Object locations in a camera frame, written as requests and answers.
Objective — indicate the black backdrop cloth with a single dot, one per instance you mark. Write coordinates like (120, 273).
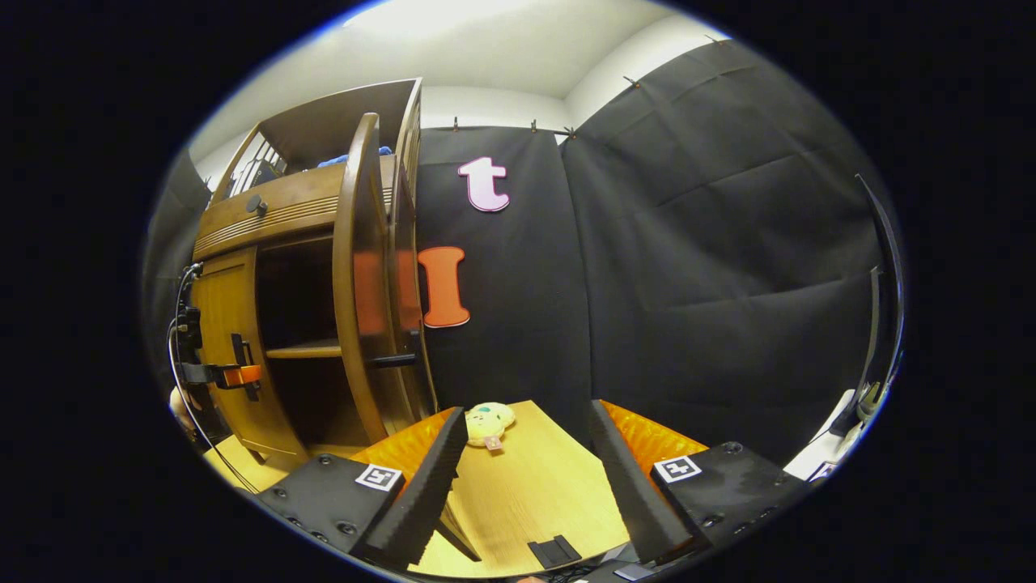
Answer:
(688, 283)

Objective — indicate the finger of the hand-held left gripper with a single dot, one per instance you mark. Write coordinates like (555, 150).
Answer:
(241, 375)

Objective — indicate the black plastic clip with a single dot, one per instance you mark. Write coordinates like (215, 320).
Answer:
(554, 551)

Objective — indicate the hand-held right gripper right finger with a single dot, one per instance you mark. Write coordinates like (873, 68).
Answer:
(635, 502)

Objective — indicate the wooden cabinet door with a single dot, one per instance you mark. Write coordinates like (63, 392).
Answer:
(360, 267)
(222, 308)

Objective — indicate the wooden drawer with black knob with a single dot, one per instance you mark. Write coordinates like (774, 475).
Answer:
(283, 206)

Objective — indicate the wooden double-door shoe cabinet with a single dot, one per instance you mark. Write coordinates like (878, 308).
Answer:
(324, 134)

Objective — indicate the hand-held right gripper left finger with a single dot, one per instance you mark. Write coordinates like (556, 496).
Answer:
(421, 502)

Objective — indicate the yellow green plush toy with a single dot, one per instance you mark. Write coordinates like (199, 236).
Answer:
(490, 421)

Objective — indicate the blue folded towel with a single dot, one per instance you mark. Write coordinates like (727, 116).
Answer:
(340, 159)

